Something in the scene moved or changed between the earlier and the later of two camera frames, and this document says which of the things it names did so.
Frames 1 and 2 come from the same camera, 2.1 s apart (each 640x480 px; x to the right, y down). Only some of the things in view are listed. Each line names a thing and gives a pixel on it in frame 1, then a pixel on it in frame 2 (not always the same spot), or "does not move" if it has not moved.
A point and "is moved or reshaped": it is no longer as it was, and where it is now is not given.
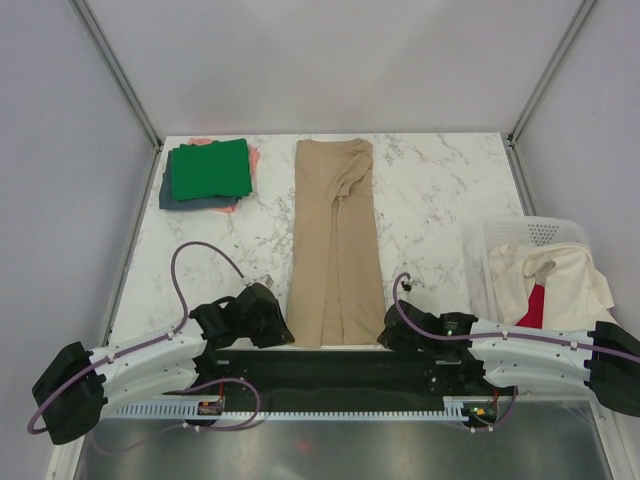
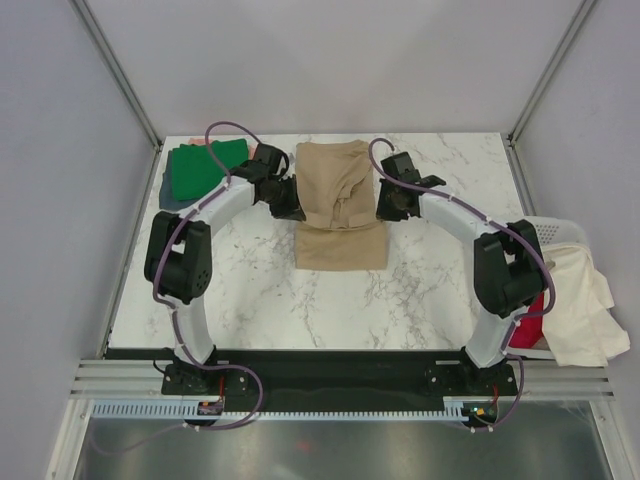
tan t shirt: (336, 292) is moved or reshaped
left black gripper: (278, 333) -> (291, 210)
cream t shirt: (576, 295) does not move
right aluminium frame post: (581, 9) does not move
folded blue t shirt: (168, 202) does not move
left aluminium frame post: (86, 17) does not move
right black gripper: (389, 340) -> (383, 212)
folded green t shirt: (213, 169) does not move
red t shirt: (534, 316) does not move
